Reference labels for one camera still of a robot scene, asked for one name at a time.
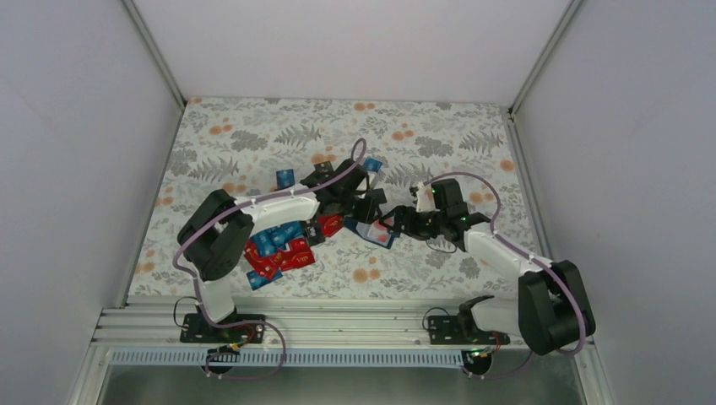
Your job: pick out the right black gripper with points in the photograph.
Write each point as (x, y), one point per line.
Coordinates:
(409, 226)

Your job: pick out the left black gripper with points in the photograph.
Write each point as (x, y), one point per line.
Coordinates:
(366, 214)

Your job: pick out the red vip card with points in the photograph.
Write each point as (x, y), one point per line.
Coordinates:
(330, 224)
(297, 254)

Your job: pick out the dark blue card holder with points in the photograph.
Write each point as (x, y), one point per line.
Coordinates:
(373, 233)

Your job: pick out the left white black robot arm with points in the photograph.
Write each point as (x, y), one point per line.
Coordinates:
(212, 241)

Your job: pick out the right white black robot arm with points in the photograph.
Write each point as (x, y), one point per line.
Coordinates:
(551, 311)

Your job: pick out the black card top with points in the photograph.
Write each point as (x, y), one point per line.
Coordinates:
(324, 168)

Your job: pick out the light blue card far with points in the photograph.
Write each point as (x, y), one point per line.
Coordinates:
(372, 165)

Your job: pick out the blue card upper left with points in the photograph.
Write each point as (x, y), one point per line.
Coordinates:
(285, 179)

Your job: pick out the red VIP card front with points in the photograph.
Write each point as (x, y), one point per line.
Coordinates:
(297, 254)

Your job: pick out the blue card left pile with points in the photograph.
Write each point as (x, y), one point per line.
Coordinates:
(274, 239)

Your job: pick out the red card left pile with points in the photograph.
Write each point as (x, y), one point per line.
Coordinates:
(265, 267)

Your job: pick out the blue card front bottom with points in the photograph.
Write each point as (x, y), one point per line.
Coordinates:
(257, 281)

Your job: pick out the floral patterned table mat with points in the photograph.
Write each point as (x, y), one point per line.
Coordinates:
(238, 144)

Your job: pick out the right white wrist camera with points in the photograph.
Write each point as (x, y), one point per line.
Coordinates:
(422, 194)

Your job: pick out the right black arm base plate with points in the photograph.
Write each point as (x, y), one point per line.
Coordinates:
(448, 330)

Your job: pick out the perforated grey cable duct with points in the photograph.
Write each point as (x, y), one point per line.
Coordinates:
(294, 357)

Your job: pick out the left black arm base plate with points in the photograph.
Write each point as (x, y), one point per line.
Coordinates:
(197, 330)

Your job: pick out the aluminium corner frame post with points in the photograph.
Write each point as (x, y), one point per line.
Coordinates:
(152, 47)

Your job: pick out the right aluminium frame post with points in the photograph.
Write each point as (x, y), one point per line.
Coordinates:
(569, 14)

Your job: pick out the aluminium mounting rail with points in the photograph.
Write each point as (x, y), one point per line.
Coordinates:
(301, 322)

